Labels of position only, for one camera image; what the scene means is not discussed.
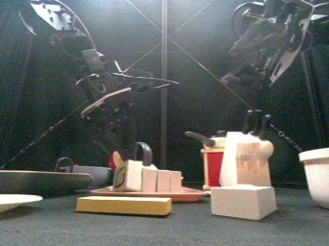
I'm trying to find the white bowl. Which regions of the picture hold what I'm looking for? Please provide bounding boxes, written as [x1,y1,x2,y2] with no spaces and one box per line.
[297,146,329,210]

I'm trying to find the white plate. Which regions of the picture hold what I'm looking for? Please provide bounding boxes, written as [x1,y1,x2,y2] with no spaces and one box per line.
[0,193,45,214]

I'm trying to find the white cube block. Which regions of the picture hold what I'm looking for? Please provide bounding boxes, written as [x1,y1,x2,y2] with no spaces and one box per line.
[210,184,279,222]

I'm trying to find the thin diagonal brace wire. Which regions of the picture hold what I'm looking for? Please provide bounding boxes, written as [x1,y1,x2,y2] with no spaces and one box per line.
[122,0,303,152]
[0,0,215,170]

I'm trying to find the red apple half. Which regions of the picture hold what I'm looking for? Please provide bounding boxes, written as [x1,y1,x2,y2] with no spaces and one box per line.
[108,150,126,175]

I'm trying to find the grey shallow pan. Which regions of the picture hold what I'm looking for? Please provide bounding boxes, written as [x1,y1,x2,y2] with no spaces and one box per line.
[0,169,95,197]

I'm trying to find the yellow rectangular block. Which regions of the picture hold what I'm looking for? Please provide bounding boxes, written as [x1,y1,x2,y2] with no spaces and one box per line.
[75,195,174,217]

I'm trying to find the white bread end piece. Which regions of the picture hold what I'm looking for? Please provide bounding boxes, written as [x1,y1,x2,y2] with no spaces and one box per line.
[112,159,144,193]

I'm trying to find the grey pot with handle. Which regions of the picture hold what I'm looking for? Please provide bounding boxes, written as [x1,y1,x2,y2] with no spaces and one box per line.
[53,156,115,187]

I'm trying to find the red toy coffee pot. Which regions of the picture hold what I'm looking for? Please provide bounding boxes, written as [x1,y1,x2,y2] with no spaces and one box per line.
[183,130,229,192]

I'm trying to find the white knife block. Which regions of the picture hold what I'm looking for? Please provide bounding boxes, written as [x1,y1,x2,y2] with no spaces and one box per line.
[218,131,277,187]

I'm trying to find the pink serving tray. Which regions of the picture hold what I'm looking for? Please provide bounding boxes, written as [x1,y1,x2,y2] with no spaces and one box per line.
[88,184,213,203]

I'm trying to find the black knife handle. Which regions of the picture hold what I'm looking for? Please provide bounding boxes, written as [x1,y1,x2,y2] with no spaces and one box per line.
[250,109,263,137]
[241,110,254,135]
[257,113,274,142]

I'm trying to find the vertical metal frame pole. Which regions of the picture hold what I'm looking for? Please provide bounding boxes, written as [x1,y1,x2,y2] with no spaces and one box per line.
[159,0,170,171]

